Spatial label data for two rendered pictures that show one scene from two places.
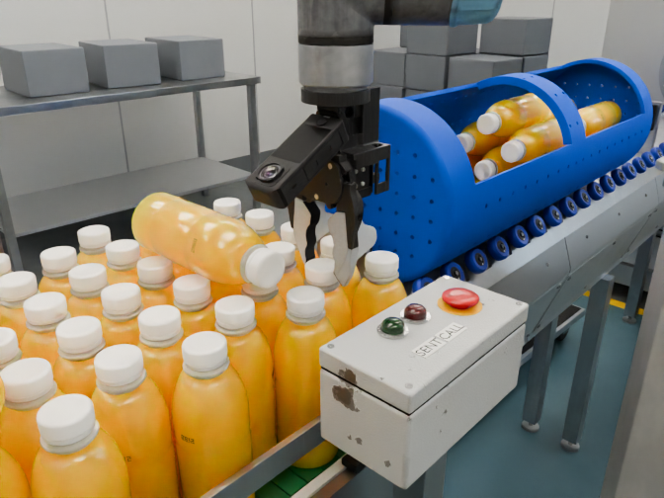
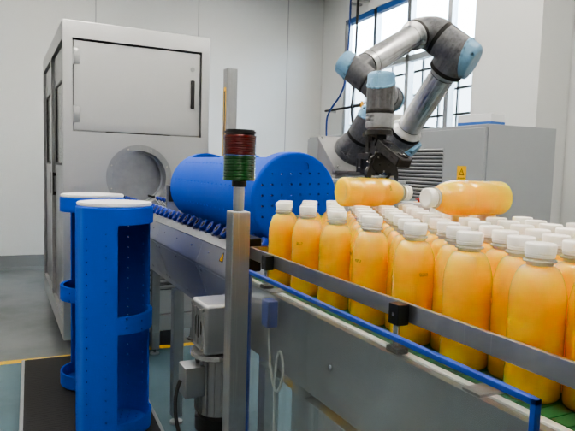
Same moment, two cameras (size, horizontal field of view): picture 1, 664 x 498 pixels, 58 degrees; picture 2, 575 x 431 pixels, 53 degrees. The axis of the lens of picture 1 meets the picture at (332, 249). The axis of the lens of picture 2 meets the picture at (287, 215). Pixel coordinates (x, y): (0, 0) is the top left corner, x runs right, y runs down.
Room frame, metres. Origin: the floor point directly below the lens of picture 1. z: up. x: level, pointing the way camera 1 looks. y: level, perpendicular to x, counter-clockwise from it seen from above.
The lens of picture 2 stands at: (0.31, 1.54, 1.19)
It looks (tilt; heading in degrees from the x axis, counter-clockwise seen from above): 5 degrees down; 290
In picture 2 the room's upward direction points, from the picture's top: 2 degrees clockwise
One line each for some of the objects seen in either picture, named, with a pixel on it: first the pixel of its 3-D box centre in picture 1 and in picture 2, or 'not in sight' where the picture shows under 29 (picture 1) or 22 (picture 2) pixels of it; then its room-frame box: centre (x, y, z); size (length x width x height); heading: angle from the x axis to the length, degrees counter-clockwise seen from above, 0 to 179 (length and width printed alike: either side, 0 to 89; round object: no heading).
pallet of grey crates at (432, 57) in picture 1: (453, 94); not in sight; (5.01, -0.99, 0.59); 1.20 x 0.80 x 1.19; 45
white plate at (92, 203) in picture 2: not in sight; (115, 203); (1.69, -0.28, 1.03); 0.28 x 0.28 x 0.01
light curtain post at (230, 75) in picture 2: not in sight; (227, 227); (1.70, -1.28, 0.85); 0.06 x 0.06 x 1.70; 47
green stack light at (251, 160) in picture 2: not in sight; (239, 168); (0.80, 0.50, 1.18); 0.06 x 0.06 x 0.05
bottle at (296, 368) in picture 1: (306, 381); not in sight; (0.54, 0.03, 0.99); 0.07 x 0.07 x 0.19
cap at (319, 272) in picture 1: (322, 271); not in sight; (0.61, 0.01, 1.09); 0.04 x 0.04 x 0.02
